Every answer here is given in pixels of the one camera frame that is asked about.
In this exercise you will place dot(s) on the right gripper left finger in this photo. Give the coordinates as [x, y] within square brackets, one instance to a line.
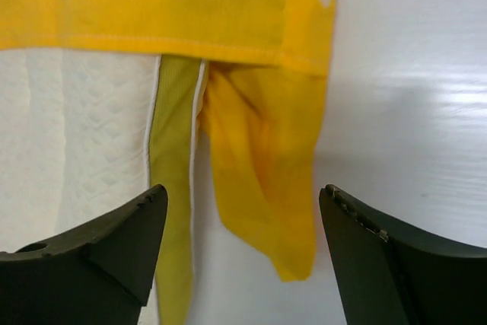
[100, 272]

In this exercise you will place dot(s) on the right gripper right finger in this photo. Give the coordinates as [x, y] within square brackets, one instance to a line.
[391, 272]

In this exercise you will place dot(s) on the cream pillow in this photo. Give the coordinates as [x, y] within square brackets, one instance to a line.
[84, 132]

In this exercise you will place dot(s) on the yellow pillowcase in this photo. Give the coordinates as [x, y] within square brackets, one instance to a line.
[263, 104]

